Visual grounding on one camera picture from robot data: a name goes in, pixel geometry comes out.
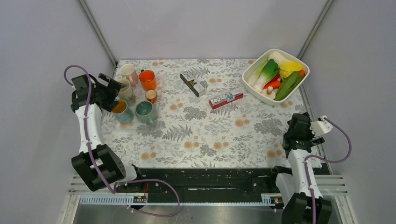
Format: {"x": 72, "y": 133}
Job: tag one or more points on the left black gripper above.
{"x": 112, "y": 88}

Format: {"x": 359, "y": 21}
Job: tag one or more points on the red and white box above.
{"x": 225, "y": 98}

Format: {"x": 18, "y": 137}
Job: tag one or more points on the floral beige mug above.
{"x": 126, "y": 93}

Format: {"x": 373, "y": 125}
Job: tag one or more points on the black and white box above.
{"x": 192, "y": 83}

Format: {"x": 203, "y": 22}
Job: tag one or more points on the small orange cup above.
{"x": 151, "y": 96}

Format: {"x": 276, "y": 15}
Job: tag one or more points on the orange enamel mug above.
{"x": 148, "y": 80}

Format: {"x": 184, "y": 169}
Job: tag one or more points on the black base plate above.
{"x": 198, "y": 186}

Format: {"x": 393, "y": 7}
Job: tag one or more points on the green leek toy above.
{"x": 268, "y": 72}

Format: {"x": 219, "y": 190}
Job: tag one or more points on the floral tablecloth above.
{"x": 246, "y": 133}

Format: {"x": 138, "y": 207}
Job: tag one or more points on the red carrot toy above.
{"x": 275, "y": 85}

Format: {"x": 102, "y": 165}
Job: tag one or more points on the green ceramic mug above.
{"x": 146, "y": 112}

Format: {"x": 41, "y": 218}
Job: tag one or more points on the green cucumber toy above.
{"x": 288, "y": 85}

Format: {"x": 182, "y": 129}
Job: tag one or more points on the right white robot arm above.
{"x": 303, "y": 202}

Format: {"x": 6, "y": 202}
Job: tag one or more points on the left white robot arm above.
{"x": 96, "y": 163}

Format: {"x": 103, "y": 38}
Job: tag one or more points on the pink mug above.
{"x": 129, "y": 72}

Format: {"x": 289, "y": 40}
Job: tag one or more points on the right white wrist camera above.
{"x": 320, "y": 127}

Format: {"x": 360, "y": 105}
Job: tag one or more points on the blue tape roll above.
{"x": 122, "y": 112}

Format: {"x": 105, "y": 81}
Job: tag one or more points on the white vegetable tray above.
{"x": 251, "y": 74}

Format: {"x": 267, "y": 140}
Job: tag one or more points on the napa cabbage toy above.
{"x": 277, "y": 57}

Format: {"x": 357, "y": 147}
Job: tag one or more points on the mushroom toy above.
{"x": 269, "y": 93}

